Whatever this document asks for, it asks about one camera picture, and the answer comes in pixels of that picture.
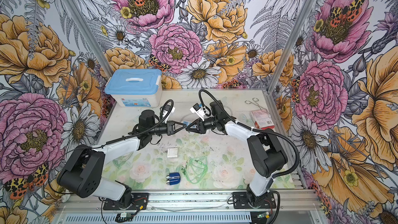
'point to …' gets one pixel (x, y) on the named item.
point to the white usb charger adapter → (172, 152)
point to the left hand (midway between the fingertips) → (185, 129)
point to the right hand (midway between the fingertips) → (188, 131)
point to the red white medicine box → (261, 119)
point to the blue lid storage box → (136, 87)
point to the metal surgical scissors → (254, 102)
